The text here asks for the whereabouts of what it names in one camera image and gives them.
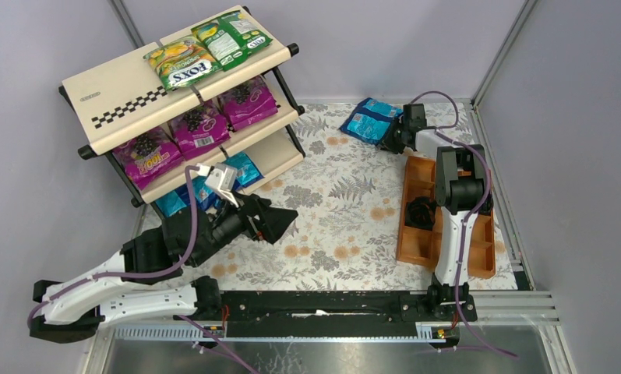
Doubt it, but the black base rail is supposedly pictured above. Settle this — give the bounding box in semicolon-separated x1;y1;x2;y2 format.
173;274;479;346

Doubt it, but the cream three-tier shelf rack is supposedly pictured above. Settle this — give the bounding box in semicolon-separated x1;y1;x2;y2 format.
59;27;305;207

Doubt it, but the orange compartment tray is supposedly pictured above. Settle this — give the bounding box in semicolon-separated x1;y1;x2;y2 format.
396;156;496;279

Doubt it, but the blue candy bag shelf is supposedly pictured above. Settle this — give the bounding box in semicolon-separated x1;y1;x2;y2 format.
224;152;263;189
154;177;218;217

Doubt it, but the blue candy bag shelf left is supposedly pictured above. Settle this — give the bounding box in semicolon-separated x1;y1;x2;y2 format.
154;177;218;217

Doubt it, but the floral table cloth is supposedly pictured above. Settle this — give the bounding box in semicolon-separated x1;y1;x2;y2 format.
129;101;520;293

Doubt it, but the purple candy bag on shelf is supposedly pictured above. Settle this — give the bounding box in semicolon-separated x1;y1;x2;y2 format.
111;127;183;190

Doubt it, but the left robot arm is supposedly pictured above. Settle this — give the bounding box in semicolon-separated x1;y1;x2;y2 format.
27;194;298;344

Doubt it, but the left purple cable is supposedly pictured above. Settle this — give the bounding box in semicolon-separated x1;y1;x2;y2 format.
26;164;210;329

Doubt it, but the black coiled item left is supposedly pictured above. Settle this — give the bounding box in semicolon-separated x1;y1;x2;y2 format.
404;196;437;231

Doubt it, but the green Fox's candy bag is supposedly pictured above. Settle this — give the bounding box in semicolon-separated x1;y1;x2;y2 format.
143;35;221;91
191;11;272;71

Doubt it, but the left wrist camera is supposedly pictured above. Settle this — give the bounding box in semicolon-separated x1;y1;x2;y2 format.
196;163;240;208

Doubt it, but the purple candy bag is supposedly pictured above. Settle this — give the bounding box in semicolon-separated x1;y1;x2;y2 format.
169;101;230;160
111;127;183;190
218;76;278;132

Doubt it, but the blue candy bag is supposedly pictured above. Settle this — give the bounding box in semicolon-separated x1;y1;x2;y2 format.
339;97;402;145

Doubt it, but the blue candy bag shelf right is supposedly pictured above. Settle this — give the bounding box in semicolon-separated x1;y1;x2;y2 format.
224;152;263;189

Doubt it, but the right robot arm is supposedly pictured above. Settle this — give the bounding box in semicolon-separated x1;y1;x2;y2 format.
380;104;493;323

